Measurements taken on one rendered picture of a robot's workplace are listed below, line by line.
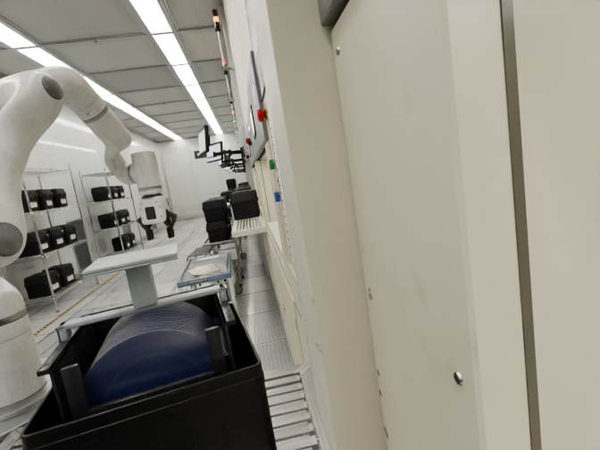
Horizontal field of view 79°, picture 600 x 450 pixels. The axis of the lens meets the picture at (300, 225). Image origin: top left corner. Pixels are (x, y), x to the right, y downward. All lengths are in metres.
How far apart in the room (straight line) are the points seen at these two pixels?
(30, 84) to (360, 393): 0.98
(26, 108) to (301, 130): 0.86
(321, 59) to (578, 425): 0.30
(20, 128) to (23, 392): 0.60
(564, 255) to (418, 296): 0.08
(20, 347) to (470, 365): 0.95
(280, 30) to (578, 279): 0.27
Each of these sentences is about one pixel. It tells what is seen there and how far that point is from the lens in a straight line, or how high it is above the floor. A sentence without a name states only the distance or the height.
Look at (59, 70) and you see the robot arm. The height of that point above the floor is 1.54.
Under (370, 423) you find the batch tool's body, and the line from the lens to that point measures 0.41.
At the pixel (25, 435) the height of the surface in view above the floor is 0.93.
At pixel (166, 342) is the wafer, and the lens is 0.55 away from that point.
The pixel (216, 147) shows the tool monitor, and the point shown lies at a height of 1.69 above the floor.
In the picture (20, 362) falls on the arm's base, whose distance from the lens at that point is 1.05.
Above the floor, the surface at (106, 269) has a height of 1.08.
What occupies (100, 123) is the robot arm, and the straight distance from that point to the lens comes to 1.31.
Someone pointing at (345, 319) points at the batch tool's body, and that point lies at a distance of 0.35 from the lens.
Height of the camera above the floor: 1.17
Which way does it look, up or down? 8 degrees down
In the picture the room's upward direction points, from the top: 9 degrees counter-clockwise
